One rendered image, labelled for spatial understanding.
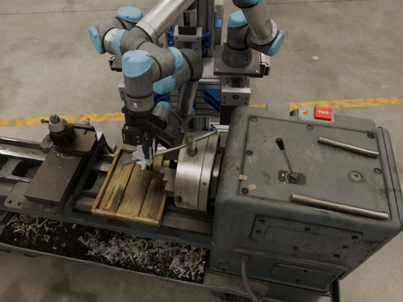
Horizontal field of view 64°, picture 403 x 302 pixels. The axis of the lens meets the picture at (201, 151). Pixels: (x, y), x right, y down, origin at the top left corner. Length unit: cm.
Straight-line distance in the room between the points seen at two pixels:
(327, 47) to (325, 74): 47
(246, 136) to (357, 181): 39
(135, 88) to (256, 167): 48
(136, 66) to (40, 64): 309
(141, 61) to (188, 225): 79
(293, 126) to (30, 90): 286
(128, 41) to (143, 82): 18
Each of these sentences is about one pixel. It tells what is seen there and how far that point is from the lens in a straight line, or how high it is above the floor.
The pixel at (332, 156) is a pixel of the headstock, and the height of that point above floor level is 126.
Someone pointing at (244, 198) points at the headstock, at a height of 125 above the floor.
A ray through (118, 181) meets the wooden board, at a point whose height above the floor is 88.
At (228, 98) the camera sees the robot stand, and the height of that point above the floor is 107.
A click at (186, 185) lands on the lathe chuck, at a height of 117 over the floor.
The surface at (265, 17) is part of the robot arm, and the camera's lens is 131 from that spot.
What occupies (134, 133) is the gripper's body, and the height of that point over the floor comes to 143.
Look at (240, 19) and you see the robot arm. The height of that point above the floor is 139.
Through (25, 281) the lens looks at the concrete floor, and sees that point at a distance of 249.
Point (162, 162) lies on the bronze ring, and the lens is 128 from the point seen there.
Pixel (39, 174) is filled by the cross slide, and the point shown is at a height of 97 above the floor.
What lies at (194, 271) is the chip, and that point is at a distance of 166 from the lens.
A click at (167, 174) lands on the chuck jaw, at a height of 110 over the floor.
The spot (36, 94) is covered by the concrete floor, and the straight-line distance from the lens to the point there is 353.
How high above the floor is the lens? 214
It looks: 53 degrees down
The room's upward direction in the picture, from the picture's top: straight up
